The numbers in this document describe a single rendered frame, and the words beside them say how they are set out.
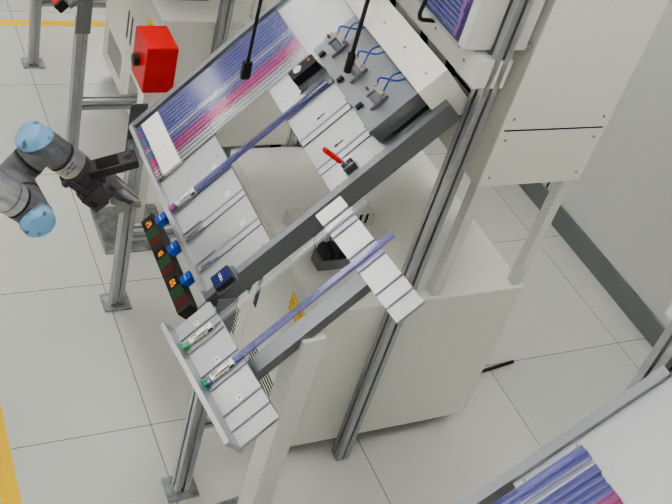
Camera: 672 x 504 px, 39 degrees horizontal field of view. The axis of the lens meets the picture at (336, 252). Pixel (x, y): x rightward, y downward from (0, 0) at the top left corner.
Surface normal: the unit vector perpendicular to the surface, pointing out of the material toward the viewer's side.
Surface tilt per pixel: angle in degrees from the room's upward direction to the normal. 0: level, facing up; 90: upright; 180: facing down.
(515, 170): 90
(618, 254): 90
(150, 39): 0
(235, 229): 48
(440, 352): 90
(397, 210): 0
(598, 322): 0
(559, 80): 90
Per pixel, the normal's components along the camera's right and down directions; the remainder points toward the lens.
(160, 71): 0.39, 0.66
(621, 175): -0.89, 0.09
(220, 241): -0.50, -0.43
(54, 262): 0.24, -0.74
